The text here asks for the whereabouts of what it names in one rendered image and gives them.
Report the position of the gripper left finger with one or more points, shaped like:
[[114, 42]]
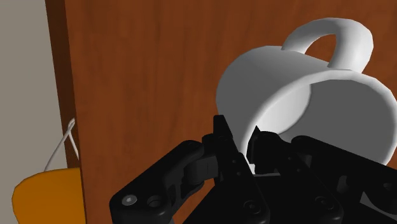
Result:
[[217, 173]]

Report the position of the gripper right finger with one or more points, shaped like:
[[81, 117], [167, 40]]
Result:
[[313, 173]]

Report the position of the white mug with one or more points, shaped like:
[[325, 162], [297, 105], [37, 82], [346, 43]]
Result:
[[297, 90]]

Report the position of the brown wooden table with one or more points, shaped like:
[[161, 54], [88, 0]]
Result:
[[149, 77]]

